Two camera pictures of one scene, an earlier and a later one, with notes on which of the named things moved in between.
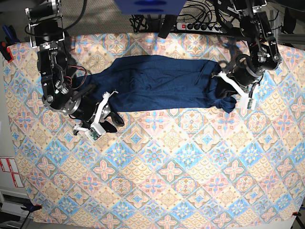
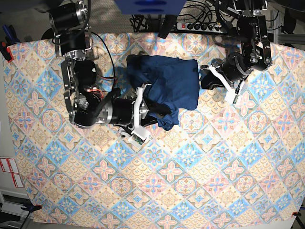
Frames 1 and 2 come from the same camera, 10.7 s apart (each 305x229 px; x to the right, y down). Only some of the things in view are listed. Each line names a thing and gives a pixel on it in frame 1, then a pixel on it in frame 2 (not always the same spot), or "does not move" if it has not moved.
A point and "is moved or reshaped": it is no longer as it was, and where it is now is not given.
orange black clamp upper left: (6, 51) does not move
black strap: (166, 26) does not move
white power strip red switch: (198, 27) does not move
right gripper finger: (245, 101) -> (231, 96)
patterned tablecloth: (194, 165) does not move
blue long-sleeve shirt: (158, 83) is moved or reshaped
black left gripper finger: (112, 122) -> (154, 109)
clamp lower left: (30, 207) does not move
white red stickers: (9, 165) does not move
